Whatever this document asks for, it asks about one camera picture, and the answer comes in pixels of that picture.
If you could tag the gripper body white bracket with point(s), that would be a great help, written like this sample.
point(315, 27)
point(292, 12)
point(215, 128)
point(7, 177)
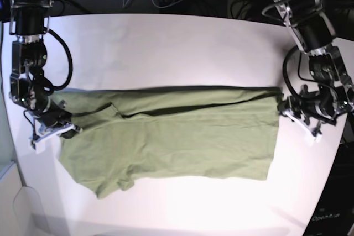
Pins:
point(54, 120)
point(311, 110)

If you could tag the green T-shirt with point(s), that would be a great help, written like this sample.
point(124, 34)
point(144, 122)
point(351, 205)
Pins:
point(216, 132)

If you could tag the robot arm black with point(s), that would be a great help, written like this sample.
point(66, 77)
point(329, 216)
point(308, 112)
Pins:
point(29, 88)
point(314, 34)

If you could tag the black OpenArm case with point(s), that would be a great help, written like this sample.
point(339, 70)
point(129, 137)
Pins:
point(333, 214)

